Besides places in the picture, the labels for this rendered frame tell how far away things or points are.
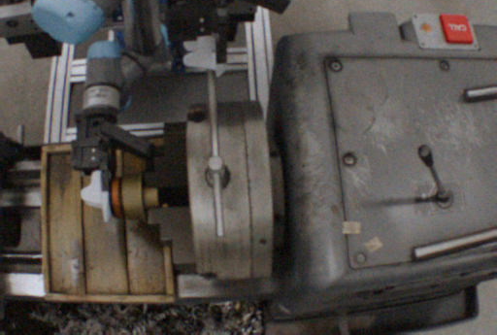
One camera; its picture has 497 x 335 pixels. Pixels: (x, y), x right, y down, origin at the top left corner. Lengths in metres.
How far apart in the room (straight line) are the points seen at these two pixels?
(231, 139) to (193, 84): 1.19
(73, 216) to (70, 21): 0.56
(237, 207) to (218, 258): 0.10
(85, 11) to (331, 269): 0.53
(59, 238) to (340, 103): 0.68
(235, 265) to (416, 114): 0.39
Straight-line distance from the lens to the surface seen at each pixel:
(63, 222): 1.29
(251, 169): 0.90
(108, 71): 1.13
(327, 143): 0.91
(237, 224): 0.90
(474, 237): 0.91
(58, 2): 0.86
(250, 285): 1.24
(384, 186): 0.90
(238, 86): 2.10
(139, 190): 1.02
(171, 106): 2.07
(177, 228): 1.01
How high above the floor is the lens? 2.09
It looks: 70 degrees down
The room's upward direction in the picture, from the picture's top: 5 degrees clockwise
